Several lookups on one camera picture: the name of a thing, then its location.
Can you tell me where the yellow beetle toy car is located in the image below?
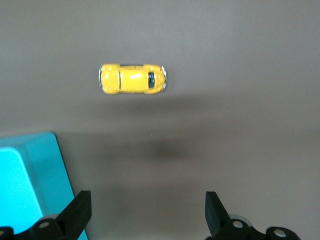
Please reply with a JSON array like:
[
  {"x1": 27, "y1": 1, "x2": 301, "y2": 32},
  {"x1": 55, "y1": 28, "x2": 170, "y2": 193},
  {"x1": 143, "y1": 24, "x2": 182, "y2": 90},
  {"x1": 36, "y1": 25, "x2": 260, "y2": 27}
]
[{"x1": 96, "y1": 63, "x2": 168, "y2": 96}]

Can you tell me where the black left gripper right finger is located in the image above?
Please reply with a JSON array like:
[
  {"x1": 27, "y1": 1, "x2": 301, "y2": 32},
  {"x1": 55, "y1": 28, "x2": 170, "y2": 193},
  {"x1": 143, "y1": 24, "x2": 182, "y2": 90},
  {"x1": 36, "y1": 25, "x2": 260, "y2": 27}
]
[{"x1": 204, "y1": 191, "x2": 302, "y2": 240}]

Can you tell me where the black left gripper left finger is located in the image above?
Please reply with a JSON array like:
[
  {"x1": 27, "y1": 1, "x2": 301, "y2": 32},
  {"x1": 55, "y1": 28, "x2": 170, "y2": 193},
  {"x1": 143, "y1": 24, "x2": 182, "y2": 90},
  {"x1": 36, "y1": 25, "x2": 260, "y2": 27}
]
[{"x1": 0, "y1": 190, "x2": 92, "y2": 240}]

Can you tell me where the brown table cover sheet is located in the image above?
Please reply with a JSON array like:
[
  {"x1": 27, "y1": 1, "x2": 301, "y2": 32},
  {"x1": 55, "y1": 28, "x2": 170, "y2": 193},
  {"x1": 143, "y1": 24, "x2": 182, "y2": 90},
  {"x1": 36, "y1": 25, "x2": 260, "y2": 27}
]
[{"x1": 0, "y1": 0, "x2": 320, "y2": 240}]

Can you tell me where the cyan plastic bin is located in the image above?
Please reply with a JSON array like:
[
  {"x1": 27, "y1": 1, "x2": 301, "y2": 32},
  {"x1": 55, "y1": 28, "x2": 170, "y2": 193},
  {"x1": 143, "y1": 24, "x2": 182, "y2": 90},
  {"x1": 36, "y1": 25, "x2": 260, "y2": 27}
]
[{"x1": 0, "y1": 131, "x2": 89, "y2": 240}]

